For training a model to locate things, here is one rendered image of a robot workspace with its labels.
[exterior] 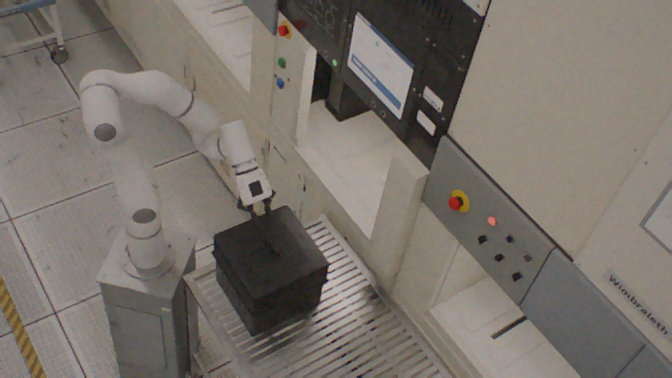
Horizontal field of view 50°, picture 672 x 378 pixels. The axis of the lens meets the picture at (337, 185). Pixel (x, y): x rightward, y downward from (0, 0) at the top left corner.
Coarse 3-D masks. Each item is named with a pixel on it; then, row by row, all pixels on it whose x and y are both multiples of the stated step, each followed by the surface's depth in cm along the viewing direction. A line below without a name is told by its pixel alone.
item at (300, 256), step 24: (264, 216) 244; (288, 216) 245; (216, 240) 235; (240, 240) 236; (264, 240) 236; (288, 240) 238; (312, 240) 239; (240, 264) 230; (264, 264) 231; (288, 264) 232; (312, 264) 233; (240, 288) 230; (264, 288) 225; (288, 288) 229; (312, 288) 238; (264, 312) 231
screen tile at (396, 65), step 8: (384, 48) 209; (384, 56) 211; (392, 56) 207; (392, 64) 209; (400, 64) 205; (384, 72) 214; (400, 72) 207; (408, 72) 204; (384, 80) 215; (392, 80) 212; (400, 80) 208; (392, 88) 213; (400, 88) 210; (400, 96) 211
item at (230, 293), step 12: (216, 264) 247; (216, 276) 252; (228, 288) 244; (240, 300) 237; (300, 300) 242; (312, 300) 247; (240, 312) 242; (276, 312) 238; (288, 312) 243; (300, 312) 248; (252, 324) 236; (264, 324) 239; (276, 324) 244; (252, 336) 241
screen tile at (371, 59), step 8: (360, 24) 215; (360, 32) 217; (368, 32) 213; (368, 40) 215; (360, 48) 220; (376, 48) 213; (360, 56) 221; (368, 56) 218; (376, 56) 214; (368, 64) 219; (376, 64) 216
